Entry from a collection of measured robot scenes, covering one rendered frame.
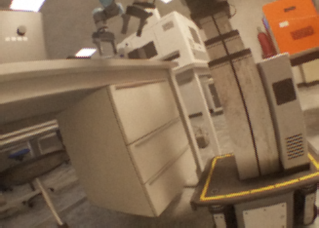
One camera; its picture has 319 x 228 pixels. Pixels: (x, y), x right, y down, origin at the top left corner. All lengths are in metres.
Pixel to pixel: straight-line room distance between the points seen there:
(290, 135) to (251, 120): 0.16
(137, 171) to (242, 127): 0.46
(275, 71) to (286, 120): 0.16
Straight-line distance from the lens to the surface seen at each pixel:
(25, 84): 0.58
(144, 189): 0.81
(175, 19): 1.74
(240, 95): 0.68
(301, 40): 1.52
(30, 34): 0.70
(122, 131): 0.74
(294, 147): 0.69
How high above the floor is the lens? 0.67
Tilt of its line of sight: 2 degrees down
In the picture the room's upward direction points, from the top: 19 degrees counter-clockwise
